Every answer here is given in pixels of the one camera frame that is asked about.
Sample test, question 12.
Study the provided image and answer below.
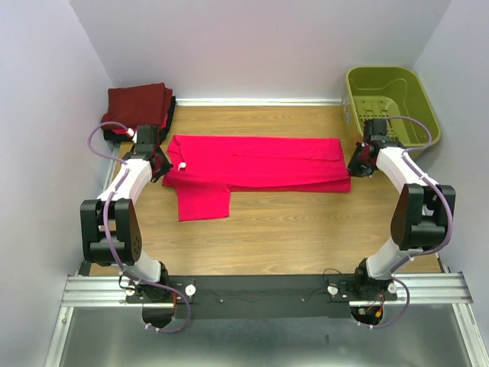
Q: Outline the pink t shirt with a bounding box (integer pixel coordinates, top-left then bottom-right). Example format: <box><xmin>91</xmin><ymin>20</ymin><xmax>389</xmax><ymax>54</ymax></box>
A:
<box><xmin>162</xmin><ymin>135</ymin><xmax>351</xmax><ymax>221</ymax></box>

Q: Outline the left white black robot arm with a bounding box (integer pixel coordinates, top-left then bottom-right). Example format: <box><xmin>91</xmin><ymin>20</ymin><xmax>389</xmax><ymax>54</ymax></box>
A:
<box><xmin>79</xmin><ymin>122</ymin><xmax>177</xmax><ymax>302</ymax></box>

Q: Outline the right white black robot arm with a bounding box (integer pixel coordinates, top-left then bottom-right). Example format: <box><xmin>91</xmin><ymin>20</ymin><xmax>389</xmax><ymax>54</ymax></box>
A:
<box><xmin>347</xmin><ymin>119</ymin><xmax>456</xmax><ymax>300</ymax></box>

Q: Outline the folded bright red shirt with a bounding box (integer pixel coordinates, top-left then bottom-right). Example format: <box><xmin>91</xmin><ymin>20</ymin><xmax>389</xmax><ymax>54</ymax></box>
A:
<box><xmin>110</xmin><ymin>112</ymin><xmax>168</xmax><ymax>135</ymax></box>

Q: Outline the folded black shirt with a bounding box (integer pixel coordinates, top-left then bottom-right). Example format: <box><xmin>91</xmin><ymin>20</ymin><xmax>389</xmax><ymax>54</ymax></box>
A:
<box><xmin>103</xmin><ymin>96</ymin><xmax>176</xmax><ymax>144</ymax></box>

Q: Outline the folded dark red shirt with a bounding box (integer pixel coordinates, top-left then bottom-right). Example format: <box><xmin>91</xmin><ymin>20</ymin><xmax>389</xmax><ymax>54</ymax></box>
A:
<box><xmin>102</xmin><ymin>83</ymin><xmax>173</xmax><ymax>126</ymax></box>

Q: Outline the olive green plastic bin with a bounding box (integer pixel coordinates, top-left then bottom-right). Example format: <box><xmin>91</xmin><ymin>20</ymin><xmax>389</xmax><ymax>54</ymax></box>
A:
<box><xmin>342</xmin><ymin>66</ymin><xmax>441</xmax><ymax>159</ymax></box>

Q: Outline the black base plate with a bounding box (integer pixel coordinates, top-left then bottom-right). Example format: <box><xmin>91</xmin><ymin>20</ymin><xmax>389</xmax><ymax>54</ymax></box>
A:
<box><xmin>124</xmin><ymin>273</ymin><xmax>397</xmax><ymax>324</ymax></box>

